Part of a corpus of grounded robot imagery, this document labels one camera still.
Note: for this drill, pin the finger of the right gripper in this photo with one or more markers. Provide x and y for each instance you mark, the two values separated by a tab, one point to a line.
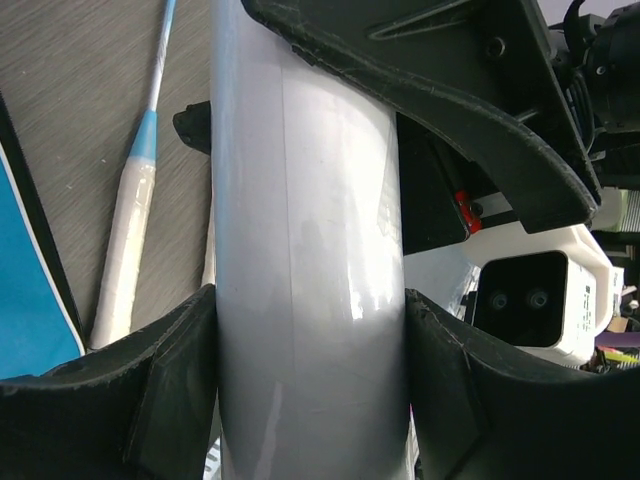
193	126
476	73

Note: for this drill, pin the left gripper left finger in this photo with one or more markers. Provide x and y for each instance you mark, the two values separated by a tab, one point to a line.
139	408

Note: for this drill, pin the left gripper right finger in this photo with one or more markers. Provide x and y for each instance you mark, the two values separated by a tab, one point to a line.
484	409

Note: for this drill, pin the white shuttlecock tube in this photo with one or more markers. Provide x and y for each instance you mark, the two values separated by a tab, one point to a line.
309	266

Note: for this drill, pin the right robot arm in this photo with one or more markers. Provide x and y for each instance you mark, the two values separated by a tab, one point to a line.
445	198

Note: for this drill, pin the left blue badminton racket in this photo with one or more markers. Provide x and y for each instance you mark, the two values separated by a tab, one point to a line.
113	317

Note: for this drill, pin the blue badminton racket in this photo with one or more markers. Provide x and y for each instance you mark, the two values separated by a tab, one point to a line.
113	317
209	267

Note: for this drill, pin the right blue badminton racket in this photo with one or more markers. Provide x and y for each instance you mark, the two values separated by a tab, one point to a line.
209	267

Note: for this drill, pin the blue racket bag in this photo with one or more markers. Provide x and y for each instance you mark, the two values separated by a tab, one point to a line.
40	328

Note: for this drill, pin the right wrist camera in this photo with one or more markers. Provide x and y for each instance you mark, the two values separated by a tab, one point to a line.
548	294

